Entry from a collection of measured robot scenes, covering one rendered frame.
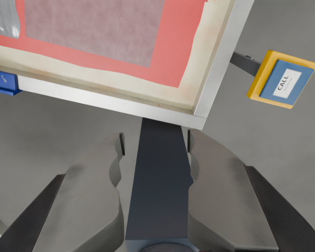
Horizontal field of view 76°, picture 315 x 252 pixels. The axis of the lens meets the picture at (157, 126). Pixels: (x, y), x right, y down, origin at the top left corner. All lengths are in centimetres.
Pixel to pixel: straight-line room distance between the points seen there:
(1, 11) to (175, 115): 46
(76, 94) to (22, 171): 182
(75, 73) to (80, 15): 14
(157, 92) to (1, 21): 39
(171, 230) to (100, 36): 48
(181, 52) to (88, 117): 130
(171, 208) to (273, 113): 146
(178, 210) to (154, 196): 8
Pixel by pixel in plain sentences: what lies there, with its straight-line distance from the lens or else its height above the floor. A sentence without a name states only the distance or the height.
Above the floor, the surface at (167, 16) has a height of 96.
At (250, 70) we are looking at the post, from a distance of 76.
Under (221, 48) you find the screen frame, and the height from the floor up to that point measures 99.
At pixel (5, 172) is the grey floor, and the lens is 241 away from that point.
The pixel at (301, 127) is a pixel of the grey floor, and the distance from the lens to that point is 207.
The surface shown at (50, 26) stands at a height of 96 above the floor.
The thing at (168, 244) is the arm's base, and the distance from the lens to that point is 52.
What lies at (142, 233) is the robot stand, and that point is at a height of 119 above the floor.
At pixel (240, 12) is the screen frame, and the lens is 52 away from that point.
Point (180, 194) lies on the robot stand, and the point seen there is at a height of 108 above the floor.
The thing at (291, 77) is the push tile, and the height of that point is 97.
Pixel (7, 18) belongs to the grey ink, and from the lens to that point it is 62.
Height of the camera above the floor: 148
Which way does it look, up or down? 62 degrees down
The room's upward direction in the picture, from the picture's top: 180 degrees clockwise
